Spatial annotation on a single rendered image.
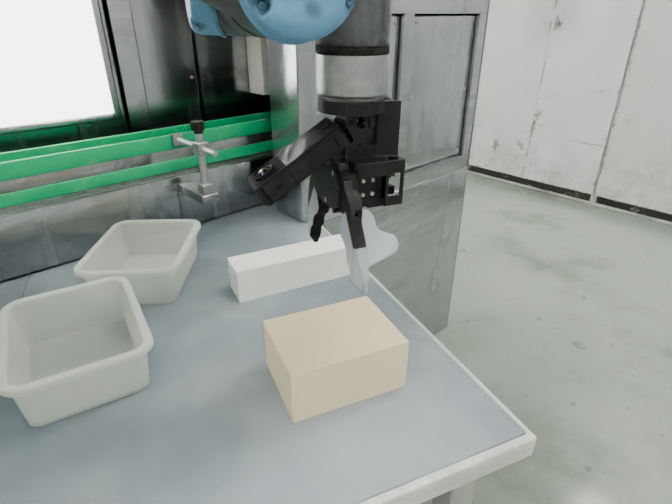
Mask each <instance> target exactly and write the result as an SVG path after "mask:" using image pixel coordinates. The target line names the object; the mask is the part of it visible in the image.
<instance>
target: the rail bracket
mask: <svg viewBox="0 0 672 504"><path fill-rule="evenodd" d="M190 125H191V130H192V131H194V134H195V140H196V141H193V142H191V141H189V140H186V139H183V135H182V133H181V132H179V133H173V134H171V136H172V142H173V146H179V145H186V146H188V147H191V148H192V149H193V154H194V155H197V156H198V162H199V169H200V177H201V183H198V182H196V181H192V182H188V183H183V184H180V185H179V188H180V192H181V193H178V194H179V200H180V207H181V213H182V216H185V215H189V214H192V213H196V212H199V211H202V210H201V204H203V205H207V204H211V203H214V202H218V201H220V196H219V192H216V191H214V184H213V183H211V182H209V177H208V170H207V162H206V155H211V156H214V157H216V156H218V152H217V151H215V150H213V149H210V148H209V145H208V142H207V141H204V138H203V130H205V124H204V120H192V121H191V122H190Z"/></svg>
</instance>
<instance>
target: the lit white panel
mask: <svg viewBox="0 0 672 504"><path fill-rule="evenodd" d="M110 113H114V111H113V106H112V101H111V96H110V92H109V87H108V82H107V77H106V73H105V68H104V63H103V58H102V54H101V49H100V44H99V39H98V35H97V30H96V25H95V20H94V15H93V11H92V6H91V1H90V0H0V127H7V126H15V125H23V124H31V123H39V122H47V121H54V120H62V119H70V118H78V117H86V116H94V115H102V114H110Z"/></svg>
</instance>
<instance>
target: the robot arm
mask: <svg viewBox="0 0 672 504"><path fill-rule="evenodd" d="M392 1H393V0H185V4H186V10H187V16H188V20H189V24H190V26H191V28H192V29H193V30H194V31H195V32H196V33H198V34H200V35H214V36H221V37H223V38H230V37H231V36H254V37H260V38H267V39H271V40H273V41H275V42H278V43H281V44H285V45H300V44H304V43H307V42H309V41H314V40H315V52H316V92H317V93H318V94H319V95H321V96H319V97H318V111H319V112H321V113H324V114H329V115H335V119H334V121H333V120H331V119H329V118H327V117H325V118H324V119H323V120H321V121H320V122H319V123H317V124H316V125H315V126H313V127H312V128H311V129H310V130H308V131H307V132H306V133H304V134H303V135H302V136H300V137H299V138H298V139H297V140H295V141H294V142H293V143H291V144H290V145H289V146H288V147H286V148H285V149H284V150H282V151H281V152H280V153H278V154H277V155H276V156H275V157H273V158H272V159H271V160H269V161H268V162H266V163H265V164H263V165H262V166H260V167H259V168H258V169H257V170H256V171H254V173H252V174H251V175H250V176H249V177H248V182H249V185H250V186H251V188H252V189H253V190H254V192H255V193H256V194H257V196H258V197H259V198H260V199H261V201H262V202H263V203H264V204H266V205H272V204H274V203H275V202H276V201H278V200H279V199H280V198H282V197H283V196H284V195H285V194H287V193H288V192H289V191H290V190H292V189H293V188H294V187H296V186H297V185H298V184H299V183H301V182H302V181H303V180H305V179H306V178H307V177H309V176H310V175H311V177H310V181H309V192H308V205H309V206H308V232H309V235H310V237H311V238H312V239H313V241H314V242H318V240H319V237H320V234H321V227H322V225H323V224H324V221H326V220H329V219H332V218H334V217H337V216H340V215H341V219H340V223H339V229H340V234H341V237H342V239H343V242H344V245H345V249H346V259H347V262H348V265H349V270H350V280H351V282H352V283H353V284H354V285H355V286H356V288H357V289H358V290H359V291H360V293H361V294H362V295H366V294H368V291H369V267H371V266H372V265H374V264H376V263H378V262H380V261H382V260H384V259H385V258H387V257H389V256H391V255H393V254H395V253H396V251H397V249H398V241H397V238H396V237H395V236H394V235H392V234H389V233H386V232H383V231H380V230H379V229H378V228H377V226H376V223H375V220H374V216H373V214H372V213H371V212H370V211H369V210H367V209H362V207H364V206H366V207H367V208H371V207H378V206H383V204H384V206H390V205H396V204H402V199H403V187H404V174H405V161H406V159H404V158H402V157H400V156H399V155H398V144H399V130H400V115H401V100H391V98H389V97H387V96H385V95H386V94H387V93H388V80H389V61H390V54H389V52H390V36H391V19H392ZM399 172H400V185H399V194H395V195H388V194H394V188H395V186H394V185H391V184H390V183H389V178H391V173H399Z"/></svg>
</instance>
